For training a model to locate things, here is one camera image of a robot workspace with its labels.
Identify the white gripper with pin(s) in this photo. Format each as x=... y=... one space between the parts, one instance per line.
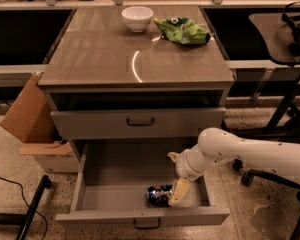
x=182 y=166

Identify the blue pepsi can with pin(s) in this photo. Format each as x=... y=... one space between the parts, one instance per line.
x=158 y=195

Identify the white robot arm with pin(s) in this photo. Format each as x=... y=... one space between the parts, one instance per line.
x=215 y=146

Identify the grey top drawer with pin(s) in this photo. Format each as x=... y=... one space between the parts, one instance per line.
x=144 y=123

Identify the open grey middle drawer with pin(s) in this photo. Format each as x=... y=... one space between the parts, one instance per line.
x=112 y=182

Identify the grey drawer cabinet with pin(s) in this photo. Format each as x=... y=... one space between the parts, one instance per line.
x=100 y=64

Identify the white cardboard box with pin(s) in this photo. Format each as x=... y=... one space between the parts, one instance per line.
x=56 y=157

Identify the green chip bag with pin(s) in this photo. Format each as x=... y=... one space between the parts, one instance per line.
x=182 y=30

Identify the brown cardboard box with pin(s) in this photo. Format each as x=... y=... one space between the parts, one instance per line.
x=28 y=119

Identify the white ceramic bowl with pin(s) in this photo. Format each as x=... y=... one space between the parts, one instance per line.
x=137 y=18

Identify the black stand leg left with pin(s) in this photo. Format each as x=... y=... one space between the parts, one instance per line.
x=24 y=220

